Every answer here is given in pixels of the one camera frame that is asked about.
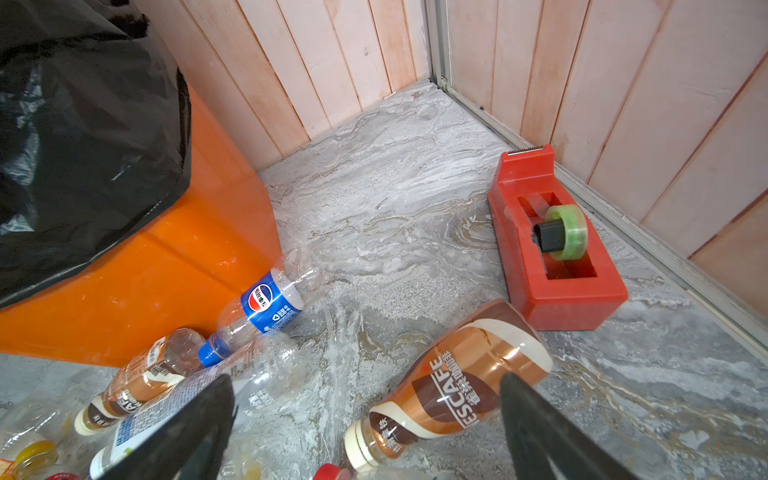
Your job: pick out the orange trash bin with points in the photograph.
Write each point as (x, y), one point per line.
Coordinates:
(181, 270)

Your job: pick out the orange label clear bottle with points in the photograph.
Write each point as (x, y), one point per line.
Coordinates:
(29, 443)

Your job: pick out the brown nescafe bottle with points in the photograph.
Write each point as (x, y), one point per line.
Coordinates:
(452, 386)

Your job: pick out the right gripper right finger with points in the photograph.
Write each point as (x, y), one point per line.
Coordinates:
(544, 444)

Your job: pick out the clear long label bottle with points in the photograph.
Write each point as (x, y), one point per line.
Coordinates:
(264, 375)

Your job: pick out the pepsi clear bottle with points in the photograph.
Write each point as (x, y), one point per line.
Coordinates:
(288, 288)

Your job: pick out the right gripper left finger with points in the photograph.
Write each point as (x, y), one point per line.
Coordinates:
(190, 445)

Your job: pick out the black trash bag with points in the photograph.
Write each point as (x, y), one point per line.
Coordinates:
(95, 137)

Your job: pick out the red tape dispenser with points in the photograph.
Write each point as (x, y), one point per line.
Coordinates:
(558, 272)

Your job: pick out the small brown tea bottle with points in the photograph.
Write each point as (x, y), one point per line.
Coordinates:
(168, 361)

